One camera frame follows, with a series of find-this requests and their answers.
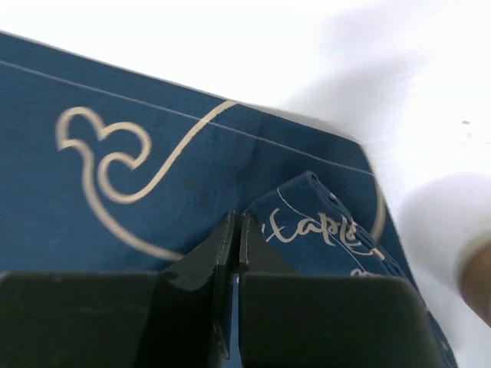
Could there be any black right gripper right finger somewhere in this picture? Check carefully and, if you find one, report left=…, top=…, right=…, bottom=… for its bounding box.
left=239, top=215, right=427, bottom=367

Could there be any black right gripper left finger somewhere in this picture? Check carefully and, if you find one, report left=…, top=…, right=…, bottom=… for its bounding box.
left=1, top=213, right=235, bottom=367

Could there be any dark blue embroidered cloth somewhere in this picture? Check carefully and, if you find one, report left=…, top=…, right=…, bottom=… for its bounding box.
left=1, top=34, right=456, bottom=367

